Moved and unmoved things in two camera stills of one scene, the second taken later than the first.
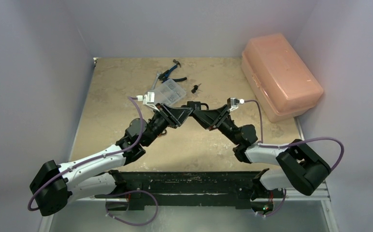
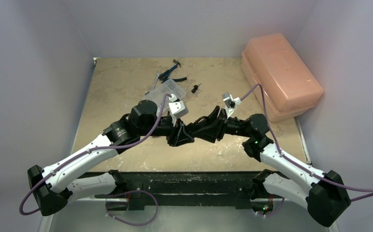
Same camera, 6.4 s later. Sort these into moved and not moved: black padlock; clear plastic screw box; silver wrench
Moved: black padlock
Not moved: silver wrench; clear plastic screw box
